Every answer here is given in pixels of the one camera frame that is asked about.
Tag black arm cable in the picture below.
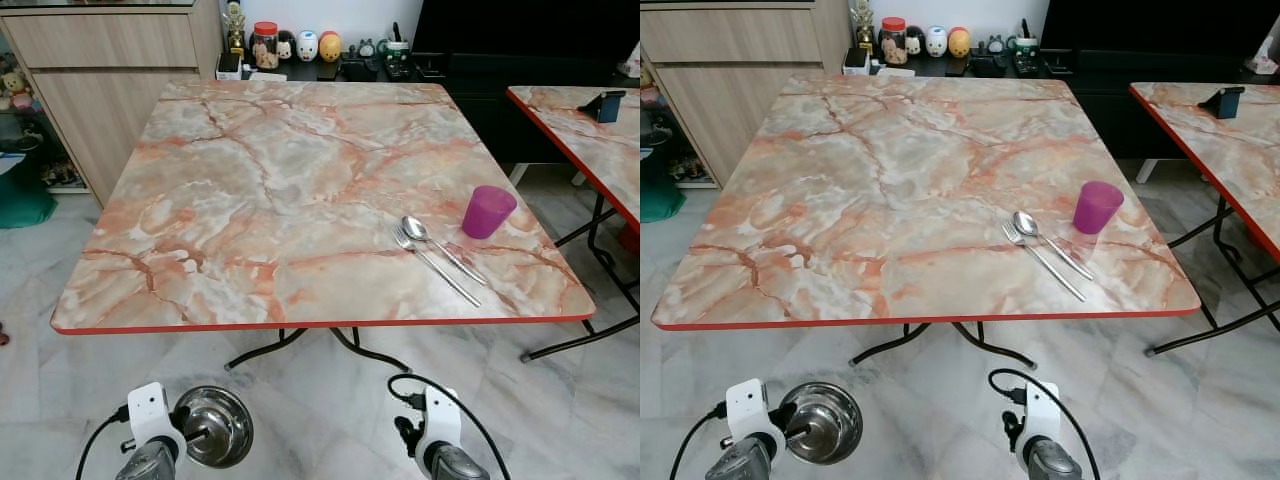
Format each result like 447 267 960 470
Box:
988 368 1102 480
670 401 729 480
75 404 132 480
387 373 512 480

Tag light wooden cabinet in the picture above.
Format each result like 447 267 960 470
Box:
640 0 853 189
0 0 227 208

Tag purple plastic cup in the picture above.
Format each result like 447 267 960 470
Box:
461 185 519 240
1072 181 1125 236

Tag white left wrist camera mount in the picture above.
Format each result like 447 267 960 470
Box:
126 382 187 453
724 378 787 451

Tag green white mug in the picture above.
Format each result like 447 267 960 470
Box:
1011 18 1042 58
384 22 414 63

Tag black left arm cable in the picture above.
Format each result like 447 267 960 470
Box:
670 401 729 480
75 404 132 480

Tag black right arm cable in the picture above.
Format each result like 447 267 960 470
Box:
387 373 512 480
988 368 1102 480

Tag red lid snack jar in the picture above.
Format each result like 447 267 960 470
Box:
879 17 909 68
251 21 281 72

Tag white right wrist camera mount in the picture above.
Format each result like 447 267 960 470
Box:
1017 380 1064 471
414 386 467 477

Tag silver metal fork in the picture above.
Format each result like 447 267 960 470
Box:
392 228 483 309
1001 222 1088 303

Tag black curved table legs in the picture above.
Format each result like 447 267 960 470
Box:
224 324 412 374
850 321 1037 370

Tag marble folding table red edge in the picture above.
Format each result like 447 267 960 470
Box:
505 85 641 362
1129 81 1280 357

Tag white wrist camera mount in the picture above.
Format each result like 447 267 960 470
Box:
126 382 187 453
414 386 467 477
1017 380 1064 471
724 378 787 451

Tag stainless steel bowl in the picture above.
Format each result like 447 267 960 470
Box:
172 386 255 469
780 381 864 466

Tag silver metal spoon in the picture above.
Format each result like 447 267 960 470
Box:
400 215 489 287
1011 210 1095 282

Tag dark green bag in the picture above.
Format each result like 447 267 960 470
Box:
0 148 59 230
640 148 687 224

